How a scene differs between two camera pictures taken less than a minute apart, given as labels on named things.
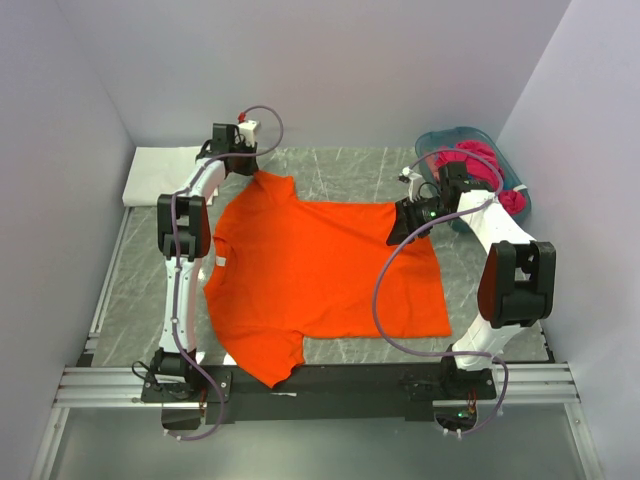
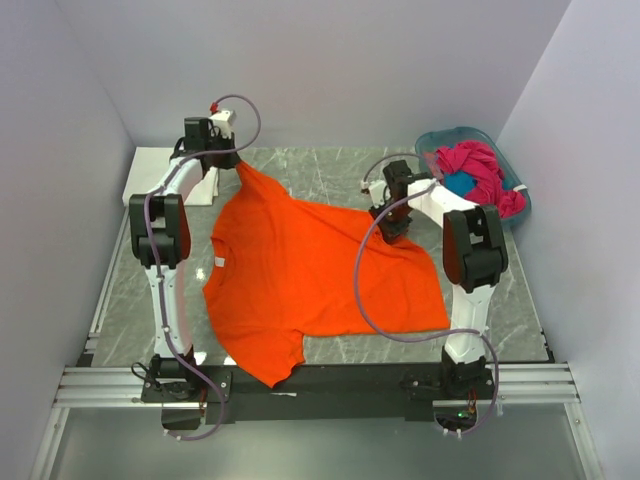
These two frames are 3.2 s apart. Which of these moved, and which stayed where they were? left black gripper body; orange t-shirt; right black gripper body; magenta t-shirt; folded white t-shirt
Moved: right black gripper body; left black gripper body; orange t-shirt
Stayed: magenta t-shirt; folded white t-shirt
